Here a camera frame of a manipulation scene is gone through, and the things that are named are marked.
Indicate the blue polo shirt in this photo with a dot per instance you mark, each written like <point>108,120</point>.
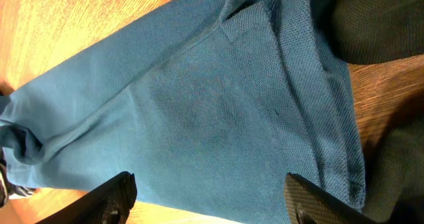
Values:
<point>209,103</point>

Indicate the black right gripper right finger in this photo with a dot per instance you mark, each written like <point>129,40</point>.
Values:
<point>307,203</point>

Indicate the dark green garment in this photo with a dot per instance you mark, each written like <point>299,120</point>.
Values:
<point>372,32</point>

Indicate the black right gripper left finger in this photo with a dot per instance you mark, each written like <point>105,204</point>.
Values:
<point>110,203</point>

